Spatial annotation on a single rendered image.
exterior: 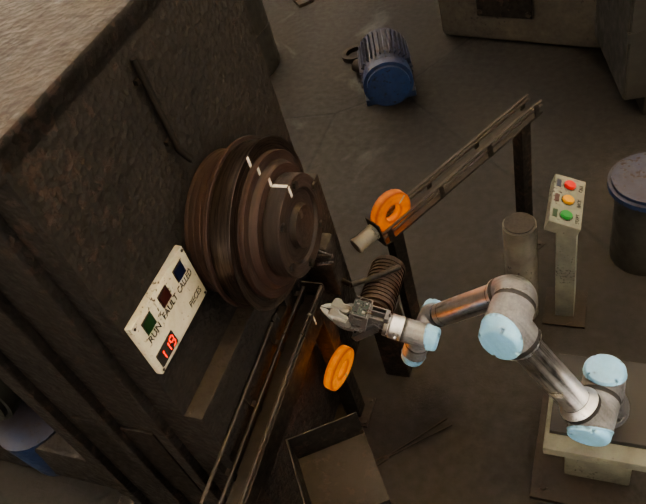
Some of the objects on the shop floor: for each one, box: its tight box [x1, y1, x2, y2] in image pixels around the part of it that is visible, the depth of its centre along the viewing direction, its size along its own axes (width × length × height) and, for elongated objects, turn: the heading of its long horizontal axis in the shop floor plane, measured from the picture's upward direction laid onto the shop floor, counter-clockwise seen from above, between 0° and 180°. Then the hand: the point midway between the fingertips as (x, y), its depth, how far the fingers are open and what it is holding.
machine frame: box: [0, 0, 360, 504], centre depth 217 cm, size 73×108×176 cm
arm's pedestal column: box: [529, 393, 646, 504], centre depth 222 cm, size 40×40×26 cm
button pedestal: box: [542, 174, 588, 329], centre depth 253 cm, size 16×24×62 cm, turn 174°
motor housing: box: [360, 255, 412, 377], centre depth 258 cm, size 13×22×54 cm, turn 174°
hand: (324, 309), depth 206 cm, fingers closed
